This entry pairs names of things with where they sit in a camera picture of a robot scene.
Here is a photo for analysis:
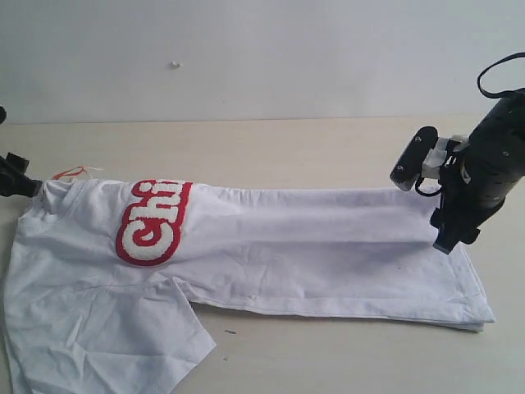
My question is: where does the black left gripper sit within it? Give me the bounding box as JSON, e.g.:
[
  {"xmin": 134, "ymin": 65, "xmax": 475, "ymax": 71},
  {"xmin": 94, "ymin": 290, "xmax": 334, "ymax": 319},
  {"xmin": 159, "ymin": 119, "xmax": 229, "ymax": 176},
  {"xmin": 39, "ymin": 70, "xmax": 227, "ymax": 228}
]
[{"xmin": 1, "ymin": 153, "xmax": 43, "ymax": 198}]

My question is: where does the orange neck tag with string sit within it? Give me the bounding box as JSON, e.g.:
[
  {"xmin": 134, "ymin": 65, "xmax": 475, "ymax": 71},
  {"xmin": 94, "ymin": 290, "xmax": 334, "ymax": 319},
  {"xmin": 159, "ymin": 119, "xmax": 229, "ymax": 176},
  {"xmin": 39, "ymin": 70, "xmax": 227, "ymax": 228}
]
[{"xmin": 52, "ymin": 165, "xmax": 103, "ymax": 180}]

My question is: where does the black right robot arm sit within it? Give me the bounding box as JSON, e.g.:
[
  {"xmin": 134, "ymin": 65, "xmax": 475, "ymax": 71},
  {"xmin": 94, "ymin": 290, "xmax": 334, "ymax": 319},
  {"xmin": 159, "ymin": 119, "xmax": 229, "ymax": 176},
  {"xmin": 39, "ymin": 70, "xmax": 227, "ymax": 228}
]
[{"xmin": 431, "ymin": 89, "xmax": 524, "ymax": 254}]

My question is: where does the white t-shirt red Chinese lettering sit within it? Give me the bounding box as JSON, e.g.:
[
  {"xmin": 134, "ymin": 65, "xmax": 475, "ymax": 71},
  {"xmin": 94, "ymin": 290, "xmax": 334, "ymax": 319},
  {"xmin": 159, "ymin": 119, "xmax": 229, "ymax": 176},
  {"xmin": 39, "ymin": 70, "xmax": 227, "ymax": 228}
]
[{"xmin": 4, "ymin": 179, "xmax": 495, "ymax": 393}]

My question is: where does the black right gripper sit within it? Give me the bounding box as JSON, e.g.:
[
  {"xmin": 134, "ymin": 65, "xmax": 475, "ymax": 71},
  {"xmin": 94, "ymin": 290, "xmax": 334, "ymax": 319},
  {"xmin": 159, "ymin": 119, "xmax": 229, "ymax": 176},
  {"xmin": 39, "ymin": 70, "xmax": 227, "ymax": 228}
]
[{"xmin": 431, "ymin": 156, "xmax": 507, "ymax": 254}]

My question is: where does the right wrist camera black silver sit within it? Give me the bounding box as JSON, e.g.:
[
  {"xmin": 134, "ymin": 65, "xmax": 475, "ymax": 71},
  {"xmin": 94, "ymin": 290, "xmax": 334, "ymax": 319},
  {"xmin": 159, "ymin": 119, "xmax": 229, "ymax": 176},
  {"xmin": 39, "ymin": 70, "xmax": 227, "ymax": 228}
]
[{"xmin": 390, "ymin": 126, "xmax": 438, "ymax": 191}]

